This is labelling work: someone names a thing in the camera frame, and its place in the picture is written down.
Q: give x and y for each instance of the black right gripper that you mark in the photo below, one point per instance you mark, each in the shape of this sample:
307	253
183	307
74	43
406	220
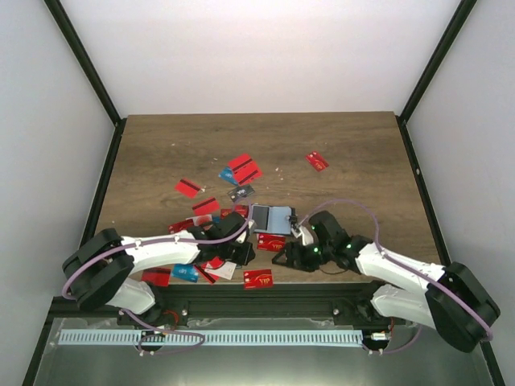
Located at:
290	248

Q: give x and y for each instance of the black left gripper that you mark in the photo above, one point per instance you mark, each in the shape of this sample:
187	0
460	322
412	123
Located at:
245	257

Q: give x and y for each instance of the black card carried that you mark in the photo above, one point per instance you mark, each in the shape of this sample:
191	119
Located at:
260	217

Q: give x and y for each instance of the black card holder wallet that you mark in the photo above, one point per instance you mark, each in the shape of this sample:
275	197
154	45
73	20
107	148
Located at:
279	221

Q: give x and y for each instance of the red VIP card front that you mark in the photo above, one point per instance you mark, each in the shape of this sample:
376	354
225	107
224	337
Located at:
258	279

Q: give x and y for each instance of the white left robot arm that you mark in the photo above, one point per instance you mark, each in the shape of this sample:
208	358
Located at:
100	272

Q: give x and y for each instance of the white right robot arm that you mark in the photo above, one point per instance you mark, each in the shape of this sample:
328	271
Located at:
415	278

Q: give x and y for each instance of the red striped card middle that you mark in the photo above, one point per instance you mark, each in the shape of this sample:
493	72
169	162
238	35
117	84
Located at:
205	207

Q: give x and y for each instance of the red striped card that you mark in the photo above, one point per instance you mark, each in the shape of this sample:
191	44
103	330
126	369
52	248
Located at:
247	173
205	207
187	188
239	162

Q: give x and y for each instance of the black VIP card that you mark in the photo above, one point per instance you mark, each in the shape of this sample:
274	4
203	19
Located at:
240	192

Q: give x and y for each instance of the white card front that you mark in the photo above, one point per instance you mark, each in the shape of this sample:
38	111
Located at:
225	271

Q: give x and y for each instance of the red VIP card centre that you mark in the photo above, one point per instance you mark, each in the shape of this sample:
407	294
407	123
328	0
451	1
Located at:
270	242

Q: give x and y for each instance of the blue card under red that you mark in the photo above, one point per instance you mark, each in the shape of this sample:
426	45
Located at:
227	175

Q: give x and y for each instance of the red striped card left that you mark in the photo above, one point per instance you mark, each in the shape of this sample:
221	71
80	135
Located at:
187	188

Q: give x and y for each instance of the blue card front left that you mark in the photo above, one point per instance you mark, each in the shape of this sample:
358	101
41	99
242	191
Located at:
185	273

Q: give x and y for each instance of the red striped card top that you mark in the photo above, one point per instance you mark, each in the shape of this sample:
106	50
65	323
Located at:
239	162

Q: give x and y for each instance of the red card front left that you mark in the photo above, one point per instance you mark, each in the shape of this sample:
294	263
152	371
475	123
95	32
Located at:
157	276

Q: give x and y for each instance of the lone red VIP card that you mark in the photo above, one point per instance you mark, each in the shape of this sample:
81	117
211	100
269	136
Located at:
317	161

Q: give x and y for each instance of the black front frame rail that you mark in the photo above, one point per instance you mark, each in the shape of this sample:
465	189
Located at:
362	305

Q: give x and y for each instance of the light blue slotted cable duct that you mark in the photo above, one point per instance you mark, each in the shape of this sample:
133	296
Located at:
323	338

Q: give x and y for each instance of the black frame post right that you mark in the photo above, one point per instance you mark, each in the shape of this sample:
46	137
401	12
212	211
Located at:
448	37

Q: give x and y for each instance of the black frame post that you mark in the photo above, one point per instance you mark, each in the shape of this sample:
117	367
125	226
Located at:
448	37
78	49

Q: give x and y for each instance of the black frame post left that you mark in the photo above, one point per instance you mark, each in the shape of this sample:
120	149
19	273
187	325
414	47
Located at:
78	49

